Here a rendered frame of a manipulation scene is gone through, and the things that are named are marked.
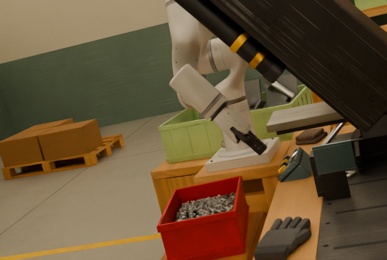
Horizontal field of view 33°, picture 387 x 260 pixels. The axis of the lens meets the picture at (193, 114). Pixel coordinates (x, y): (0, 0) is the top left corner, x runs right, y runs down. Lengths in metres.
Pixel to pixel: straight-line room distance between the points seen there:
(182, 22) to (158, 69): 7.48
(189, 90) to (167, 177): 1.04
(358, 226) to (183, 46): 0.75
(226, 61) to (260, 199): 0.50
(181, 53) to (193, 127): 0.95
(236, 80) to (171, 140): 0.65
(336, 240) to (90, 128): 6.09
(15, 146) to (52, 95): 2.45
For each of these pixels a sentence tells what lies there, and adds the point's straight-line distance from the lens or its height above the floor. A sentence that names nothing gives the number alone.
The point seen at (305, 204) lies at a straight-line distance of 1.70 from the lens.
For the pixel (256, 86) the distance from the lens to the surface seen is 3.04.
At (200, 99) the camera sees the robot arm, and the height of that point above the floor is 1.19.
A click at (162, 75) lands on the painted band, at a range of 9.40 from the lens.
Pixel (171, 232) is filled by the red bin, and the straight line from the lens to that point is 1.75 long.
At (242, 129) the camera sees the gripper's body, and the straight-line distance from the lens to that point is 1.87.
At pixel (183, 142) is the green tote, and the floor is 0.88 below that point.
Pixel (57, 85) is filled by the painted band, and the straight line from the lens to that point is 10.01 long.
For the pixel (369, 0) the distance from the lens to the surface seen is 8.33.
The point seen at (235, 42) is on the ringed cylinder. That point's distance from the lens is 1.43.
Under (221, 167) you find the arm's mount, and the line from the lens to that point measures 2.38.
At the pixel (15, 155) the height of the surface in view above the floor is 0.26.
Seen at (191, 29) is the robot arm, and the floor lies 1.38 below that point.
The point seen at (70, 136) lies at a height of 0.37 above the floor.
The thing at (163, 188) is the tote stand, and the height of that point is 0.71.
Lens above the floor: 1.46
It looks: 10 degrees down
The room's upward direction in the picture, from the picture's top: 14 degrees counter-clockwise
